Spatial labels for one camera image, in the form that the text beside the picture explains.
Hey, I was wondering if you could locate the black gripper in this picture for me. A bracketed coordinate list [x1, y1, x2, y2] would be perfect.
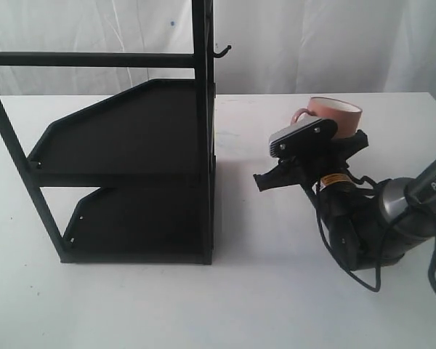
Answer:
[253, 129, 368, 211]

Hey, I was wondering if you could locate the copper pink mug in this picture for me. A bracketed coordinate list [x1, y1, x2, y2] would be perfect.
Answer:
[291, 96, 363, 138]

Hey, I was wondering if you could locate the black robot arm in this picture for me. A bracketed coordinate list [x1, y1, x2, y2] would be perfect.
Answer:
[254, 130, 436, 271]

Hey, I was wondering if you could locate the black rack hook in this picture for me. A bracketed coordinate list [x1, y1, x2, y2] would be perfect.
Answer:
[212, 45, 232, 59]

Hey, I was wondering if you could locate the black metal shelf rack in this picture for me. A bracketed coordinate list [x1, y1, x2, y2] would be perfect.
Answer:
[0, 1, 216, 265]

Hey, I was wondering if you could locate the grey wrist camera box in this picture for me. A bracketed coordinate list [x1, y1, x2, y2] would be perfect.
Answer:
[269, 116, 338, 159]

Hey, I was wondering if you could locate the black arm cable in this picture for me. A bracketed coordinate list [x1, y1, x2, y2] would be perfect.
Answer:
[304, 174, 436, 349]

